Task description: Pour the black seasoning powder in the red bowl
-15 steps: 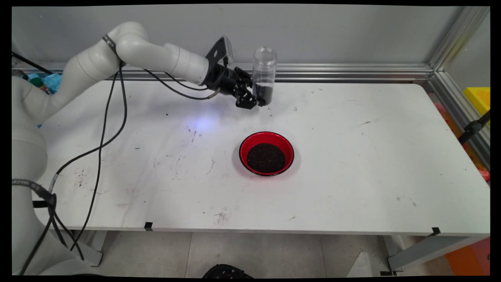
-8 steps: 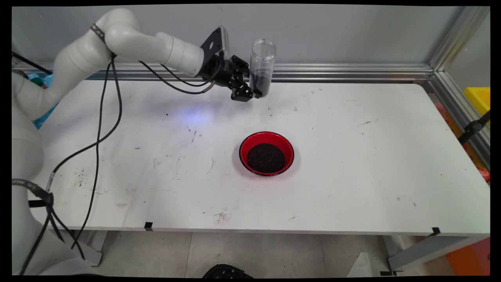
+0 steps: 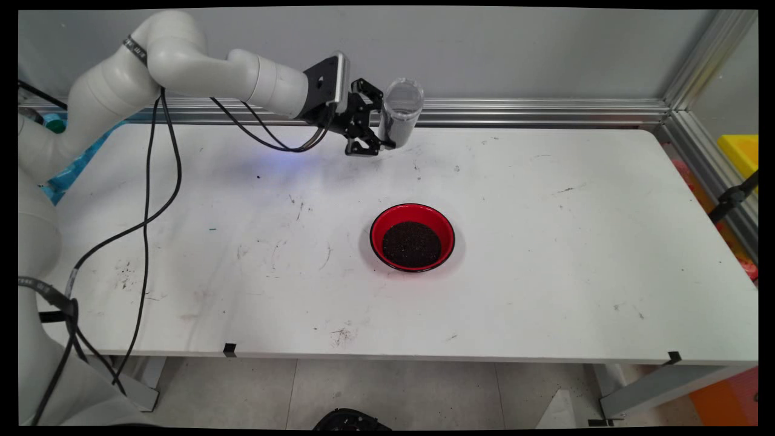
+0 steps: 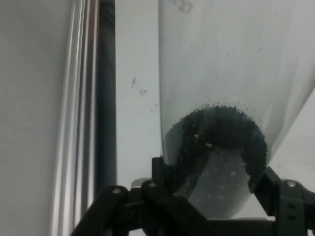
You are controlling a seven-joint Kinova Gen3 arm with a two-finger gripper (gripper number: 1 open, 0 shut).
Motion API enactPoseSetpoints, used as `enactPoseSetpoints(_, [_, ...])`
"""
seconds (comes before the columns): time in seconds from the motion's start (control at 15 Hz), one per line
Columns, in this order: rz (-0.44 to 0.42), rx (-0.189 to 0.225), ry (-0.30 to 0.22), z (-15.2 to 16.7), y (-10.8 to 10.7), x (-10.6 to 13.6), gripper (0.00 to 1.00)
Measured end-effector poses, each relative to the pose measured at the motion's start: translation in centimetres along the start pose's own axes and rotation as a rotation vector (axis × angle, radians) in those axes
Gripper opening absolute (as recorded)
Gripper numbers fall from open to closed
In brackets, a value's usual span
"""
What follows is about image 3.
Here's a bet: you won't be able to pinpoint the clear plastic jar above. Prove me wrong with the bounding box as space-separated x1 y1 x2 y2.
378 78 424 150

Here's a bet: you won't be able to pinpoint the aluminium frame post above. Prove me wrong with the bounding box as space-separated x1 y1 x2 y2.
663 9 759 113

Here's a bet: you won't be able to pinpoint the aluminium frame rail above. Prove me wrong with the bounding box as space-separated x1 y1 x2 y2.
18 98 671 128
660 109 759 261

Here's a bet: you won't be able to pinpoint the yellow box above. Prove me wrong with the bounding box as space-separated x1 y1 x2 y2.
717 134 759 182

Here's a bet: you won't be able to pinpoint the red bowl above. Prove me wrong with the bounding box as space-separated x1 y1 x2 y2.
370 203 456 273

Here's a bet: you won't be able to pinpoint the grey table leg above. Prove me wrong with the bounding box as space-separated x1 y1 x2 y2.
91 356 161 412
599 363 757 421

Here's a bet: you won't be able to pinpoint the orange box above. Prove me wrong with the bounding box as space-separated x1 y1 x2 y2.
687 366 759 426

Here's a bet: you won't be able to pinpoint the blue patterned bag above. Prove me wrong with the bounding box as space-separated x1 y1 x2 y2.
39 121 125 206

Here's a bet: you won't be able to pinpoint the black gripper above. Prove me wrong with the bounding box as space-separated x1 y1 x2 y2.
315 78 396 157

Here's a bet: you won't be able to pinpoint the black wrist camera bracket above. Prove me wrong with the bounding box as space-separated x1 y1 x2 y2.
303 52 352 120

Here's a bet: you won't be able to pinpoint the black cable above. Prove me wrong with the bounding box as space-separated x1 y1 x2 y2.
112 100 159 385
65 90 335 297

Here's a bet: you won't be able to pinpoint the black object on floor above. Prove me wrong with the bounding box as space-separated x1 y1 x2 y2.
313 408 393 431

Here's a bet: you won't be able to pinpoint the grey velcro strap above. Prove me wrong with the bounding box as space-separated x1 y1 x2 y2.
18 277 79 319

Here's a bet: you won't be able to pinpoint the black grains in bowl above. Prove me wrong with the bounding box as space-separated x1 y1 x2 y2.
382 221 442 268

